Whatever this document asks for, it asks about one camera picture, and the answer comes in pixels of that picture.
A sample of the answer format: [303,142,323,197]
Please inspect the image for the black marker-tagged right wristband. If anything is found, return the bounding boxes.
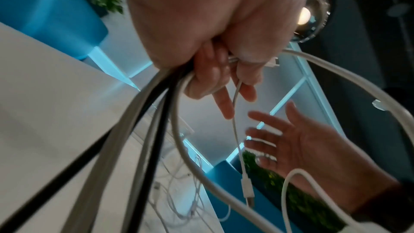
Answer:
[336,180,414,233]

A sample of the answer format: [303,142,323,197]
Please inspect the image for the blue leather sofa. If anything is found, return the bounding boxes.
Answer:
[0,0,109,61]
[206,160,305,233]

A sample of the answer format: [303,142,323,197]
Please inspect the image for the bundle of black white cables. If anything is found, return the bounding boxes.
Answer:
[129,73,182,233]

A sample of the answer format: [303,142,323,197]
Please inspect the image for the tangle of white cables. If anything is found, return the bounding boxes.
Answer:
[148,155,234,227]

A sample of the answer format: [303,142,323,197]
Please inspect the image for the person's right hand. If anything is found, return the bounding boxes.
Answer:
[244,101,402,214]

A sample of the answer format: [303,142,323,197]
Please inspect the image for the cyan vertical wall light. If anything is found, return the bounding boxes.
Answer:
[226,76,308,162]

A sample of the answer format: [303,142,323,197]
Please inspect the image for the cyan ceiling light strip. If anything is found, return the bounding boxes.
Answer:
[287,42,345,138]

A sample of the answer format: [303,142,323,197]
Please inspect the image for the person's left hand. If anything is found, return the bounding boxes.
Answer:
[124,0,314,121]

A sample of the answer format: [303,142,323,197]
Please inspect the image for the glass globe pendant lamp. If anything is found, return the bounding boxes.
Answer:
[291,0,334,43]

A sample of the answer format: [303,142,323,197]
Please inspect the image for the white table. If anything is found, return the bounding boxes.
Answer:
[0,22,224,233]

